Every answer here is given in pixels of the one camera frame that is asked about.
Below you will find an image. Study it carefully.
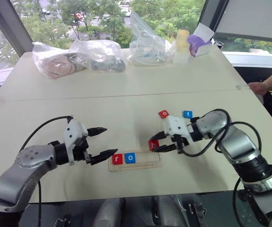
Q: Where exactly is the yellow-capped white bottle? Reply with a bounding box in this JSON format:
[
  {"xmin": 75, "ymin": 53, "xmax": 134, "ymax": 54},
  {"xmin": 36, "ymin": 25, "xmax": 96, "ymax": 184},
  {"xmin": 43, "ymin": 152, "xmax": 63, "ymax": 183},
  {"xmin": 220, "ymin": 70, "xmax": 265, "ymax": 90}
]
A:
[{"xmin": 172, "ymin": 29, "xmax": 190, "ymax": 65}]

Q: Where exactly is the blue letter o block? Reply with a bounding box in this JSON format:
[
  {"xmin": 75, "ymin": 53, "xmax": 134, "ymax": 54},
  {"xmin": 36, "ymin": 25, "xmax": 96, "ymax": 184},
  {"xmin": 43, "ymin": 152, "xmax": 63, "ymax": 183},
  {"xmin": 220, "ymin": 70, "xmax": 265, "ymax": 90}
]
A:
[{"xmin": 124, "ymin": 152, "xmax": 136, "ymax": 164}]

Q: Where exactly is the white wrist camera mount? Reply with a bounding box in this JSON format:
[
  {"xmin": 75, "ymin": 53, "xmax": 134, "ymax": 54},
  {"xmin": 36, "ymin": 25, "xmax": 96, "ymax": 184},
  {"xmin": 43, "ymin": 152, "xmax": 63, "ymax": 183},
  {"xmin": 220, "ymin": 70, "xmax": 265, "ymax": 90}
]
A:
[
  {"xmin": 63, "ymin": 117, "xmax": 89, "ymax": 166},
  {"xmin": 163, "ymin": 114, "xmax": 195, "ymax": 145}
]

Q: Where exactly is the black strap with buckle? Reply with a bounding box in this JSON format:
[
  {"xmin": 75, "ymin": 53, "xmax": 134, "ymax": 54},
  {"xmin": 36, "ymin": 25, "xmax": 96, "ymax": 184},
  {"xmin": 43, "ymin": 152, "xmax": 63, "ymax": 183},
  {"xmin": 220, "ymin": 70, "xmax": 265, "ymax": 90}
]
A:
[{"xmin": 187, "ymin": 201, "xmax": 208, "ymax": 227}]

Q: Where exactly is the thin black right shoulder cable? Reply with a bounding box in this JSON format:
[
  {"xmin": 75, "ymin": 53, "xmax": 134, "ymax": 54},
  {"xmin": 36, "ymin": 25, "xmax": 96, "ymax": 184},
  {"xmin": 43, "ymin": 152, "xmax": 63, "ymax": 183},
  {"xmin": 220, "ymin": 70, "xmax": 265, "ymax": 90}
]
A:
[{"xmin": 232, "ymin": 176, "xmax": 248, "ymax": 225}]

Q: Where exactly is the clear plastic bag with cables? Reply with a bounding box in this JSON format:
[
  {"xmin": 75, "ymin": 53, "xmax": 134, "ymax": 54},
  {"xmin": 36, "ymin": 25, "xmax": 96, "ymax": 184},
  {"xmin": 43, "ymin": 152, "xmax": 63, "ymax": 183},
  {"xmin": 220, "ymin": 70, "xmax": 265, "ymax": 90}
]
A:
[{"xmin": 128, "ymin": 11, "xmax": 175, "ymax": 67}]

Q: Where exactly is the grey rounded robot leg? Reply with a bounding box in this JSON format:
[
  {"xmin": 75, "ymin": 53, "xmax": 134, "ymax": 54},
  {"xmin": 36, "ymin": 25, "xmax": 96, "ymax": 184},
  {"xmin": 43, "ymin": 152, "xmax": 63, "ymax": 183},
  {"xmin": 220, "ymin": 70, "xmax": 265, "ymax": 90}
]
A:
[
  {"xmin": 151, "ymin": 194, "xmax": 189, "ymax": 227},
  {"xmin": 93, "ymin": 198, "xmax": 127, "ymax": 227}
]

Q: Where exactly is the red letter b block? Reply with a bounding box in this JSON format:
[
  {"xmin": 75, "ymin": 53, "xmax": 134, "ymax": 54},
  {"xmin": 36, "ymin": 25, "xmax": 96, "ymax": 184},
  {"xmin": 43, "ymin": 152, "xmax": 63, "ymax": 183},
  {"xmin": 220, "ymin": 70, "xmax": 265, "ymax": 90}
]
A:
[{"xmin": 148, "ymin": 140, "xmax": 160, "ymax": 151}]

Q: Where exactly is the small black metal clip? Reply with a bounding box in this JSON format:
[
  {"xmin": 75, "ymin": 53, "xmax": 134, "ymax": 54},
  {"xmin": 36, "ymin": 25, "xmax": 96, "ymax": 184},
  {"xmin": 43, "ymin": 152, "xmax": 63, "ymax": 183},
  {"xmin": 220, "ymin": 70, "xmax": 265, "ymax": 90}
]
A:
[{"xmin": 54, "ymin": 214, "xmax": 72, "ymax": 227}]

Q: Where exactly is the dark window frame pillar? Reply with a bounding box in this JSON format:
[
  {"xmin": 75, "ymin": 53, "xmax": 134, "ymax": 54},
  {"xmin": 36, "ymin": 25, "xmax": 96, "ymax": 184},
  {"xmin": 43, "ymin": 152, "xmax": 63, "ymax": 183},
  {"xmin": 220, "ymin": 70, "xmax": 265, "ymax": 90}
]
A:
[{"xmin": 0, "ymin": 0, "xmax": 34, "ymax": 62}]

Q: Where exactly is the purple and white carton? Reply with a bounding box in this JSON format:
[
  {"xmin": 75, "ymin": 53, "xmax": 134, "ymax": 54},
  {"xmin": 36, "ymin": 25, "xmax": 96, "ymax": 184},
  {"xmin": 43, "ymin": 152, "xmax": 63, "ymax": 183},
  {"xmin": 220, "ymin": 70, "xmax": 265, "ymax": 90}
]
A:
[{"xmin": 187, "ymin": 23, "xmax": 216, "ymax": 58}]

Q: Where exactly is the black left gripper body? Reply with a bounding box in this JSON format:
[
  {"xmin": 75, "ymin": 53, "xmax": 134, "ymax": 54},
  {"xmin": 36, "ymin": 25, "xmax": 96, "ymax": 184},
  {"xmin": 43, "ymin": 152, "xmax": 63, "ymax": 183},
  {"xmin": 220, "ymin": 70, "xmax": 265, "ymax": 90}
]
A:
[{"xmin": 73, "ymin": 139, "xmax": 92, "ymax": 166}]

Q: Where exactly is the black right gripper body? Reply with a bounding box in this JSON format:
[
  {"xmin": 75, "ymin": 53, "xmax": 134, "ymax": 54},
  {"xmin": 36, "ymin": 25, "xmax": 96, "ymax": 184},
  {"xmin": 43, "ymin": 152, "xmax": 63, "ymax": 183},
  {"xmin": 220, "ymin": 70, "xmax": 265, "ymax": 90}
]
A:
[{"xmin": 170, "ymin": 133, "xmax": 190, "ymax": 155}]

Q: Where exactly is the grey roller blind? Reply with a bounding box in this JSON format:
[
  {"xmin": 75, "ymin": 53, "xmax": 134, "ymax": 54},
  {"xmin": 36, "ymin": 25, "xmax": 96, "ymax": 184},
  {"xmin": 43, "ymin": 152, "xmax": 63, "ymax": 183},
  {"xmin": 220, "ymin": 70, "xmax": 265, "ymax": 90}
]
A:
[{"xmin": 214, "ymin": 0, "xmax": 272, "ymax": 45}]

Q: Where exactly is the plastic bag with pink items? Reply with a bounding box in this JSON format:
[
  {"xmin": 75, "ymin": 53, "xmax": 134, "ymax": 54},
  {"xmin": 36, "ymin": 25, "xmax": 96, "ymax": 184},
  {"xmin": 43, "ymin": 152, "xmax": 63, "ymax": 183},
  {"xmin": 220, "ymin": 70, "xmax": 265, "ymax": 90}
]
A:
[{"xmin": 32, "ymin": 42, "xmax": 89, "ymax": 80}]

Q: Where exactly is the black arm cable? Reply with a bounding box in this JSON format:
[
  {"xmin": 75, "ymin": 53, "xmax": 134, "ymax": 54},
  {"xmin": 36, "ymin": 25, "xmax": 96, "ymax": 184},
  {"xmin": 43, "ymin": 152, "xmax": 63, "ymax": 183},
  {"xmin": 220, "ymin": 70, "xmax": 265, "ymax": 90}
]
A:
[
  {"xmin": 179, "ymin": 108, "xmax": 263, "ymax": 158},
  {"xmin": 19, "ymin": 115, "xmax": 74, "ymax": 227}
]

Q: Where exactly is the clear acrylic tray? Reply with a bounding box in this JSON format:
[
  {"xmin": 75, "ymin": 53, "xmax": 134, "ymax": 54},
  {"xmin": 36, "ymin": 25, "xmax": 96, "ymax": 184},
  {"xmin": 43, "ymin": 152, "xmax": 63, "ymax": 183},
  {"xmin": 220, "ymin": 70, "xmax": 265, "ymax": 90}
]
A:
[{"xmin": 107, "ymin": 150, "xmax": 163, "ymax": 173}]

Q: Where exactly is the plastic bag with grey object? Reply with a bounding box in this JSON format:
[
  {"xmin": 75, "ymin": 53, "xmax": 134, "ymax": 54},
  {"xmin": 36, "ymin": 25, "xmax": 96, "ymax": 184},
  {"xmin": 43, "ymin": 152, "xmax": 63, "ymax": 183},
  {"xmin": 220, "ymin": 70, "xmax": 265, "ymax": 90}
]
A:
[{"xmin": 69, "ymin": 38, "xmax": 127, "ymax": 73}]

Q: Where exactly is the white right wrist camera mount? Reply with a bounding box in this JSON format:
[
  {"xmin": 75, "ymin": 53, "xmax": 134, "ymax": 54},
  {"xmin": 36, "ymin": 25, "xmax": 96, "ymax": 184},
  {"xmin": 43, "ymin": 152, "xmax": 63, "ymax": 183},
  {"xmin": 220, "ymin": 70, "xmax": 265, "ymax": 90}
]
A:
[{"xmin": 163, "ymin": 114, "xmax": 195, "ymax": 145}]

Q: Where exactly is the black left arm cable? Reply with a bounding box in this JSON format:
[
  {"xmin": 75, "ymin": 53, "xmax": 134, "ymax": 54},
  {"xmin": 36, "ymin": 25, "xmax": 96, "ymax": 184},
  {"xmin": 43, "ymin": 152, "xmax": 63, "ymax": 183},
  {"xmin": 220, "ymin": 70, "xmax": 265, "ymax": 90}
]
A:
[{"xmin": 19, "ymin": 115, "xmax": 74, "ymax": 227}]

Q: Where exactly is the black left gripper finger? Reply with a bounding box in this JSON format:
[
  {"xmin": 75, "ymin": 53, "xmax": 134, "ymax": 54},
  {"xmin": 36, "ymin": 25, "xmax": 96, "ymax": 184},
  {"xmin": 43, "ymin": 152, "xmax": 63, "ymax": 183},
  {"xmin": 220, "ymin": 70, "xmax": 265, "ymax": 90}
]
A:
[
  {"xmin": 88, "ymin": 127, "xmax": 108, "ymax": 137},
  {"xmin": 89, "ymin": 148, "xmax": 119, "ymax": 166}
]

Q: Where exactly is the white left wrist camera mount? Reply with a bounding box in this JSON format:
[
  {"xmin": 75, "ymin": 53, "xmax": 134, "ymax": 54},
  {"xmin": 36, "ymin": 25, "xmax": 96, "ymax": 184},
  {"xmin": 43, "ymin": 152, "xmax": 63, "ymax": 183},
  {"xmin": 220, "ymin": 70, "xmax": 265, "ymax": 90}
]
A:
[{"xmin": 63, "ymin": 117, "xmax": 89, "ymax": 166}]

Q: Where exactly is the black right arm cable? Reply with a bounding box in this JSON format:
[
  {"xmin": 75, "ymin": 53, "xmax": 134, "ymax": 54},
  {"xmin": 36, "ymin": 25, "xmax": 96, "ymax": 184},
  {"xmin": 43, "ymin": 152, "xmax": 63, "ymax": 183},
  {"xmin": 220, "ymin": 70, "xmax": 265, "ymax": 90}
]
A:
[{"xmin": 179, "ymin": 108, "xmax": 263, "ymax": 158}]

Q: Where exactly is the person's bare hand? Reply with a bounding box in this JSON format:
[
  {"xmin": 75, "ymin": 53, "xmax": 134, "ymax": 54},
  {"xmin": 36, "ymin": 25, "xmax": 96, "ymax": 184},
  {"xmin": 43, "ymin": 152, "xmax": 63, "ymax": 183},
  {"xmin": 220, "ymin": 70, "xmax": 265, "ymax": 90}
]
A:
[{"xmin": 249, "ymin": 81, "xmax": 269, "ymax": 96}]

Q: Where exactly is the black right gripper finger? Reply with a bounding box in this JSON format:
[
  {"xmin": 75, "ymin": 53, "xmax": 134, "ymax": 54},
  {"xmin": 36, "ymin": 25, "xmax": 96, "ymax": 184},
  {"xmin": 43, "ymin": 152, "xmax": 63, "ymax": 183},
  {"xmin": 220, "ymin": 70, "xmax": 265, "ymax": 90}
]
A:
[
  {"xmin": 149, "ymin": 131, "xmax": 167, "ymax": 143},
  {"xmin": 153, "ymin": 144, "xmax": 178, "ymax": 153}
]

